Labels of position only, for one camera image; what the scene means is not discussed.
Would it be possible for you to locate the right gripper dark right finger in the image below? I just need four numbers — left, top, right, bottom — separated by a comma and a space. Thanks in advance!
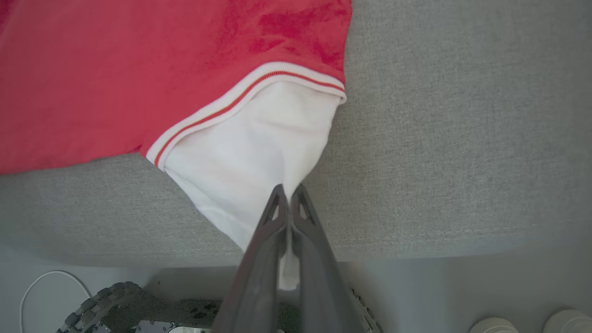
290, 184, 366, 333

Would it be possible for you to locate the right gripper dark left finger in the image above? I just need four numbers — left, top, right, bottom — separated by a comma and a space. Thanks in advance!
213, 184, 290, 333

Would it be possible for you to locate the red Bulls jersey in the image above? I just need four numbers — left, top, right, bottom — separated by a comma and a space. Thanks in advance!
0, 0, 353, 292

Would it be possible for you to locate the grey robot omni wheel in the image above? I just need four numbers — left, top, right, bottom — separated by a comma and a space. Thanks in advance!
55, 281, 153, 333

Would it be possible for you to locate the white round object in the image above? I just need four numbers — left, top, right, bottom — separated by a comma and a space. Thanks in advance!
543, 309, 592, 333
469, 317, 519, 333

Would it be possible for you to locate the white floor cable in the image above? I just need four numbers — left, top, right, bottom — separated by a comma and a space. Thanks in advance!
19, 270, 92, 333

